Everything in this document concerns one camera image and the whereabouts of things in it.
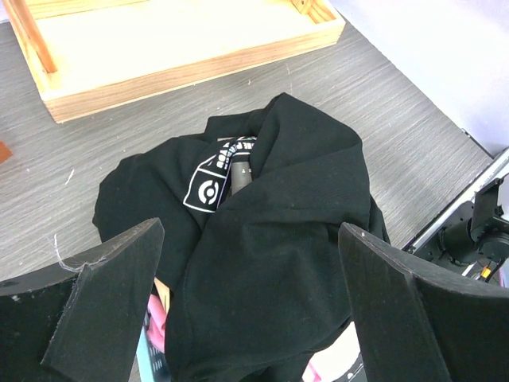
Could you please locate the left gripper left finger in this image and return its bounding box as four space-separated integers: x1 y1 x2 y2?
1 219 164 381

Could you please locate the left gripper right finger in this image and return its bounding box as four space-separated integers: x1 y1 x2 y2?
339 223 508 381

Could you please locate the pink t shirt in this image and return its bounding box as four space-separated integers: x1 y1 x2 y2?
146 294 167 353

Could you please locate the white t shirt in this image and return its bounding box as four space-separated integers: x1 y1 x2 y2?
302 322 363 382

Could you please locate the light blue plastic basket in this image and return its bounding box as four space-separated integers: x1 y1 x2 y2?
136 327 171 382

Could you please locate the orange wooden divider tray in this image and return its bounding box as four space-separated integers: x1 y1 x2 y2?
0 142 13 163

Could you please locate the wooden clothes rack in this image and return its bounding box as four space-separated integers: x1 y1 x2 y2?
3 1 345 123

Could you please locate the black mounting base plate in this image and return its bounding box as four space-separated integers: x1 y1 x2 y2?
407 201 508 283

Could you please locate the aluminium rail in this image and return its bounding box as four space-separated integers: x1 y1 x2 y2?
402 148 508 253

